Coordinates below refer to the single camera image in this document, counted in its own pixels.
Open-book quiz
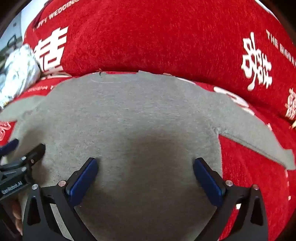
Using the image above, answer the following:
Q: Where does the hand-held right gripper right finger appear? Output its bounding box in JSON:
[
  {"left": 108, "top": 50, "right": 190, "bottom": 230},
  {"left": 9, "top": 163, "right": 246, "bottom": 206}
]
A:
[{"left": 193, "top": 158, "right": 270, "bottom": 241}]

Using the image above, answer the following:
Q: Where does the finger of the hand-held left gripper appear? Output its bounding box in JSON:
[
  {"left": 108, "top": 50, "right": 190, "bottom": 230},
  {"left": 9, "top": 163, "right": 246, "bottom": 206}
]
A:
[
  {"left": 0, "top": 144, "right": 46, "bottom": 180},
  {"left": 0, "top": 138, "right": 19, "bottom": 157}
]

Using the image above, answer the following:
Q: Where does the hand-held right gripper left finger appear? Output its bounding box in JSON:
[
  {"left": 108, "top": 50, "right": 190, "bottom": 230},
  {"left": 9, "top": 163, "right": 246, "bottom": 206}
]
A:
[{"left": 22, "top": 158, "right": 99, "bottom": 241}]

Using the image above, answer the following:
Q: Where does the grey knit sweater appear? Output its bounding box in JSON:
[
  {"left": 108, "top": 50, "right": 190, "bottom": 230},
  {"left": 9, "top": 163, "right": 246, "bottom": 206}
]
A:
[{"left": 0, "top": 71, "right": 296, "bottom": 241}]

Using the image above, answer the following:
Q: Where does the person's left hand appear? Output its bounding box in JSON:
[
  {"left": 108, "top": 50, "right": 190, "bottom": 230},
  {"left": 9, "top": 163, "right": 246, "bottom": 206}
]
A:
[{"left": 12, "top": 203, "right": 24, "bottom": 235}]

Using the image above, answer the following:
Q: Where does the white floral quilt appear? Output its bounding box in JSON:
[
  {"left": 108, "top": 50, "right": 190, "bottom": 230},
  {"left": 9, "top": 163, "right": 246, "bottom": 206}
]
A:
[{"left": 0, "top": 44, "right": 41, "bottom": 109}]

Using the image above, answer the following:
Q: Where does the red printed blanket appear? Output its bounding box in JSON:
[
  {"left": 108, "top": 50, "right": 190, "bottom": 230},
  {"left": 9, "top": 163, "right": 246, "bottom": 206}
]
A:
[{"left": 0, "top": 0, "right": 296, "bottom": 241}]

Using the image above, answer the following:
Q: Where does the black metal frame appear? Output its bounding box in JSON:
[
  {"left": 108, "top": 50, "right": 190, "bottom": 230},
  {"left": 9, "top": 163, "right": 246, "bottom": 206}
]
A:
[{"left": 6, "top": 35, "right": 17, "bottom": 50}]

